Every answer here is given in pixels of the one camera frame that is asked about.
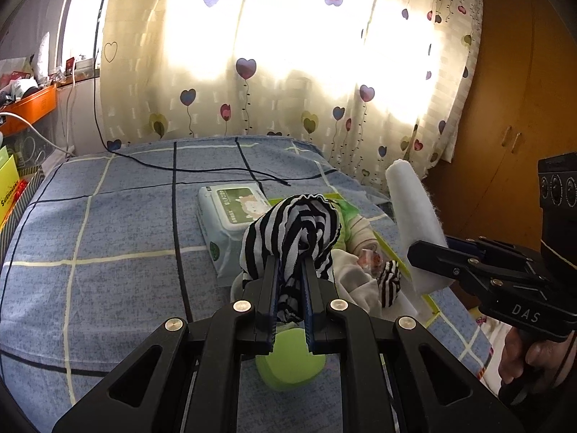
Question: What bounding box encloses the white sock with red stripes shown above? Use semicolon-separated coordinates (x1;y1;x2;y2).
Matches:
347;214;379;258

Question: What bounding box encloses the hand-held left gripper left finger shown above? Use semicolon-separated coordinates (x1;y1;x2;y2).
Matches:
52;255;282;433

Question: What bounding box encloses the yellow-green cardboard box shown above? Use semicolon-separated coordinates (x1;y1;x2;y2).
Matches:
0;158;21;231

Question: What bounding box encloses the white cable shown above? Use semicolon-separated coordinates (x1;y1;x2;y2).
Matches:
65;70;76;153
0;113;75;156

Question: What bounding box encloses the person's right hand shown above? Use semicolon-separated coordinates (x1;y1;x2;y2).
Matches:
497;325;574;398

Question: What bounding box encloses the blue plaid bedsheet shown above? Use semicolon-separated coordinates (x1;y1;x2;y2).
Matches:
0;135;494;433

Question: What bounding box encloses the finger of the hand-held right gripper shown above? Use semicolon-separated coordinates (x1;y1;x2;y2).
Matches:
406;240;540;301
445;235;538;261

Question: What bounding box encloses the white towel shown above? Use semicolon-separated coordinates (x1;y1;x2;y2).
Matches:
385;160;454;296

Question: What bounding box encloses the black white striped cloth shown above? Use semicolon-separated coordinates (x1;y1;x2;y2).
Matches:
240;193;342;325

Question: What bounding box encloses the wooden wardrobe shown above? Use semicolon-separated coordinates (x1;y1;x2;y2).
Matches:
424;0;577;325

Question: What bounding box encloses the clear plastic bag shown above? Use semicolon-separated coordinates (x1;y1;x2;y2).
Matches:
0;56;39;100

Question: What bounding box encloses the orange basket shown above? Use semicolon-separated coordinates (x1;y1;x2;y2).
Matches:
0;83;58;136

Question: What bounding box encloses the heart print curtain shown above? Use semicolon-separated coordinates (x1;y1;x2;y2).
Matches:
97;0;485;190

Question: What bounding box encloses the clear bag with red bits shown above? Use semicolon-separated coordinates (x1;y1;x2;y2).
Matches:
358;248;384;276

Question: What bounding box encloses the green and white box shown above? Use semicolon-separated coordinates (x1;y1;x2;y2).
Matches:
266;192;440;325

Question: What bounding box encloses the small black white striped sock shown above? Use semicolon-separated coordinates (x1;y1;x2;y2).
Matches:
376;261;403;307

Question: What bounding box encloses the striped cardboard tray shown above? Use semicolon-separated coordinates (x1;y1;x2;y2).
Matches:
0;167;46;235

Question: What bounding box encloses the wet wipes pack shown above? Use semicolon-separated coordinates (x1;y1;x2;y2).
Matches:
197;183;273;280

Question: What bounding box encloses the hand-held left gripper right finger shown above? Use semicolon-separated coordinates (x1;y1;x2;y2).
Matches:
300;257;524;433

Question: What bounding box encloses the light green plastic container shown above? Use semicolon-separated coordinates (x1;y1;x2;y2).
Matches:
255;325;327;392

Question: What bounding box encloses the black cable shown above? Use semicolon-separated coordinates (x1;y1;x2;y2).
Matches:
92;31;291;185

